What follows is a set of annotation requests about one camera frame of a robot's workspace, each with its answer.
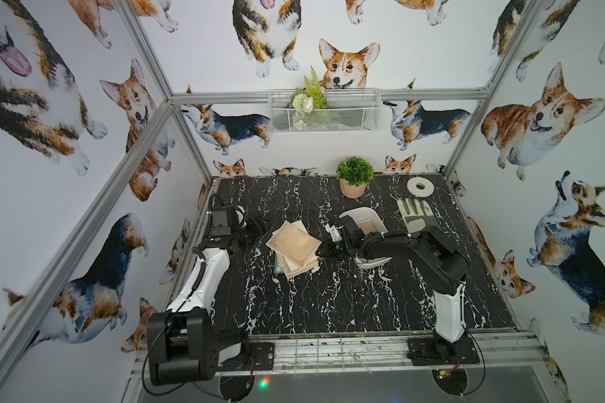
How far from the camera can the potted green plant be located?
102cm

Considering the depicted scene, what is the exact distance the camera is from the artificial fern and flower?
801mm

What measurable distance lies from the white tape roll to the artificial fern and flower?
23.2 inches

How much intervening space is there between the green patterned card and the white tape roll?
0.13 ft

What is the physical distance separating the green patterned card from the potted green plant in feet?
0.69
